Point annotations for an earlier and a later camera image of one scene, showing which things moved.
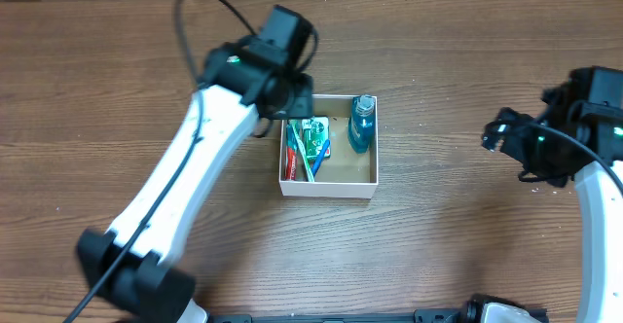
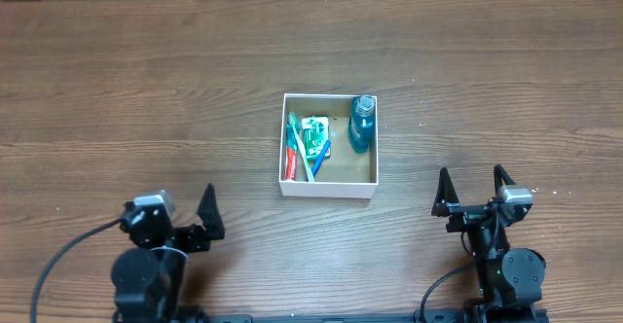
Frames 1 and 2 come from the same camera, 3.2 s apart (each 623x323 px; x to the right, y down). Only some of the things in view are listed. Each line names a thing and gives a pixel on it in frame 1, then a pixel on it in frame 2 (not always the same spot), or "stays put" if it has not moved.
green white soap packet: x=315 y=131 stays put
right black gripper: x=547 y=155 to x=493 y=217
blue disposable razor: x=319 y=157 stays put
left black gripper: x=296 y=97 to x=193 y=237
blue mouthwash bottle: x=361 y=123 stays put
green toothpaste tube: x=291 y=153 stays put
